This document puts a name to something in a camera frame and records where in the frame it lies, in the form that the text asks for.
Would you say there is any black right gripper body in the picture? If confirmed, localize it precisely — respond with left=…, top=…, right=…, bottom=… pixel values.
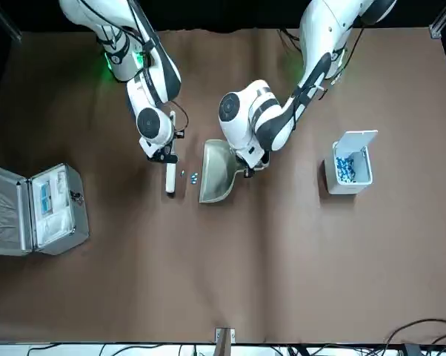
left=147, top=146, right=179, bottom=164

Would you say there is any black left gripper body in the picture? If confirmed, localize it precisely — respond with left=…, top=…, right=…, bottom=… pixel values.
left=243, top=150, right=272, bottom=179

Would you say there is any white brush with black bristles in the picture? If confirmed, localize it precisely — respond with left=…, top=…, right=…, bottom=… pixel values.
left=164, top=110, right=178, bottom=196

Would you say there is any pale plastic dustpan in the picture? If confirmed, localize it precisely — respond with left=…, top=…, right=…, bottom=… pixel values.
left=198, top=138, right=247, bottom=205

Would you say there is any white flip-lid trash can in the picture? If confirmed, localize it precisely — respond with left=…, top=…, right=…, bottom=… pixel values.
left=322, top=129, right=379, bottom=196

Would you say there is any heap of blue capsule shells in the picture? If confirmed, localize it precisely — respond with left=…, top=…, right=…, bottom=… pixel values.
left=335, top=156, right=358, bottom=185

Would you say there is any blue blister pack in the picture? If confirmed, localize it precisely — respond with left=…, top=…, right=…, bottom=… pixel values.
left=39, top=184, right=53, bottom=216

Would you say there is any aluminium carrying case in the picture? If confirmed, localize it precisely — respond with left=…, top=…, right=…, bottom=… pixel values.
left=0, top=162, right=91, bottom=257

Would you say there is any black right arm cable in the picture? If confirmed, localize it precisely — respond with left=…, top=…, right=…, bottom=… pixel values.
left=170, top=105, right=190, bottom=141

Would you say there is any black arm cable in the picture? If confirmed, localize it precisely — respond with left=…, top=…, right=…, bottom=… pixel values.
left=170, top=105, right=190, bottom=141
left=319, top=26, right=365, bottom=103

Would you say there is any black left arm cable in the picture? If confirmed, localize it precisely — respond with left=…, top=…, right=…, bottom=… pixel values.
left=319, top=26, right=365, bottom=103

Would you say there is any aluminium upright post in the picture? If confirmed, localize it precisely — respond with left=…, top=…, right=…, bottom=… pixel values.
left=214, top=326, right=236, bottom=356

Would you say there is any aluminium frame profile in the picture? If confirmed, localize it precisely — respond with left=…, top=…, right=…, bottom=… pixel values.
left=0, top=0, right=23, bottom=44
left=428, top=0, right=446, bottom=40

